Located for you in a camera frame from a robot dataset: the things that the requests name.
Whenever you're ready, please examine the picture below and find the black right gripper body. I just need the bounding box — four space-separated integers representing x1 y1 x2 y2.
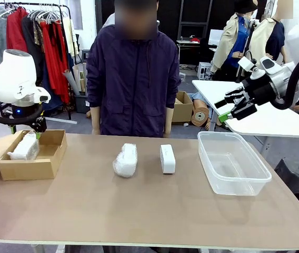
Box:
241 74 278 105

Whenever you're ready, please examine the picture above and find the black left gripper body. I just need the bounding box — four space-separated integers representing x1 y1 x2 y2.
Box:
7 102 45 122

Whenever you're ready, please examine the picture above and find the bubble-wrapped white clock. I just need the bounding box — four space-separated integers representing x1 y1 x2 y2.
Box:
7 130 41 161
112 142 138 178

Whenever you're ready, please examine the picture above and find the unwrapped white digital clock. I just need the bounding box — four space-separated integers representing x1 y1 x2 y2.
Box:
160 143 176 174

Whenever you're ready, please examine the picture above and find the person's right forearm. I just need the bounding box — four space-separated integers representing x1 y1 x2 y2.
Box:
89 106 102 135

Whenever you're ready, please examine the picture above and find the white work table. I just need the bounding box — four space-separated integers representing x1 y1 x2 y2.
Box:
192 79 299 159

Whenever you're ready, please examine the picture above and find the navy hanging garment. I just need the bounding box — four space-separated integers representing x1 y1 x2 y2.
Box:
41 63 64 110

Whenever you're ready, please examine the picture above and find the brown cardboard reel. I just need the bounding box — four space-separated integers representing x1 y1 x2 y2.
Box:
191 99 210 126

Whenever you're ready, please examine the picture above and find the white computer case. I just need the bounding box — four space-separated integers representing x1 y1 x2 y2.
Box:
197 61 213 80

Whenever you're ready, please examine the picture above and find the open cardboard box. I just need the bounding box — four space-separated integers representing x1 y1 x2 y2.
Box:
0 129 68 181

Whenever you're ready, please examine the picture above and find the grey storage bin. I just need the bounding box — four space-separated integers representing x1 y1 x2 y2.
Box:
74 94 89 114

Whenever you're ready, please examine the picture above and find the brown cardboard carton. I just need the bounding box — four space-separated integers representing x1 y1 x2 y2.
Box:
174 90 194 124

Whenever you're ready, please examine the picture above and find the black tripod stand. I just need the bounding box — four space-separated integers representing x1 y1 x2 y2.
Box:
235 18 258 83

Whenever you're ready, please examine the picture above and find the grey cardboard tube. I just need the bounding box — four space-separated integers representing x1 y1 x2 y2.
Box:
62 69 81 96

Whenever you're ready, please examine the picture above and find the clear plastic container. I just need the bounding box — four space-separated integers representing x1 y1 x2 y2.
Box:
197 131 273 197

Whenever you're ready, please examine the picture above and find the mannequin with beige coat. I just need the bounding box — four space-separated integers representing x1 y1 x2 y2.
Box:
210 0 257 82

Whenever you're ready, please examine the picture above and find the beige paper roll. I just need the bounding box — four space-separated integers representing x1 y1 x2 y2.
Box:
72 64 83 93

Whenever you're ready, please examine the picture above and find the red hanging dress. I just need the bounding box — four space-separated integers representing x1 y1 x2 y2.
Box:
39 20 71 104

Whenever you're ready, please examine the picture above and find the white monitor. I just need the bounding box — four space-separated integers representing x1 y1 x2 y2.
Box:
208 28 224 46

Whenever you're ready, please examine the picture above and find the white desk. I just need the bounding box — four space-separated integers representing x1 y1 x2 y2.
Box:
176 39 202 66

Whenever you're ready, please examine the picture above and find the black hanging garment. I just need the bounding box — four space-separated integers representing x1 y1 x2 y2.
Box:
21 15 45 87

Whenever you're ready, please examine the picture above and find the red hanging jacket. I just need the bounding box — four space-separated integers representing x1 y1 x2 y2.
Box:
6 7 31 52

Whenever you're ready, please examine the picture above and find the black plastic stool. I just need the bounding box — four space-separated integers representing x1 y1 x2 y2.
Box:
274 157 299 211

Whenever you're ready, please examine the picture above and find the cream hanging garment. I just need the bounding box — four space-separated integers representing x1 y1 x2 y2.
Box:
61 17 76 57

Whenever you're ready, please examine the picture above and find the person in purple jacket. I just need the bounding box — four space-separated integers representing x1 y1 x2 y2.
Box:
86 0 181 138

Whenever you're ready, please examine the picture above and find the black metal clothes rack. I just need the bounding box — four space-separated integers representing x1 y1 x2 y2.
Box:
0 2 73 121

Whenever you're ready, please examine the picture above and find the bystander in grey hoodie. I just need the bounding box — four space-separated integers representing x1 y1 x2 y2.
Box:
102 13 116 28

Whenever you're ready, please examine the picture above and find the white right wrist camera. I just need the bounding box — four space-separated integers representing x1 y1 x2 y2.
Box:
237 56 257 72

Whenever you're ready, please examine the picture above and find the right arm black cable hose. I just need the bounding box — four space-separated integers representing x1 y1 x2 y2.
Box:
271 44 299 110

